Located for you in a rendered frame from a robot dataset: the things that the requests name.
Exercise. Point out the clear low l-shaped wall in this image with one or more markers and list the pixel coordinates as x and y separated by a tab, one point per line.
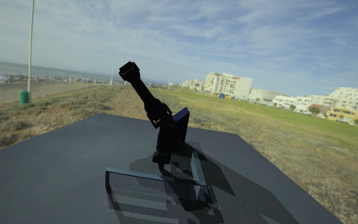
143	185
201	181

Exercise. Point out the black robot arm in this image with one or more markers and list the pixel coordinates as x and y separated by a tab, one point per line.
155	109

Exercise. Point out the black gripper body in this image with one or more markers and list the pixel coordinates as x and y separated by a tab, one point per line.
162	156

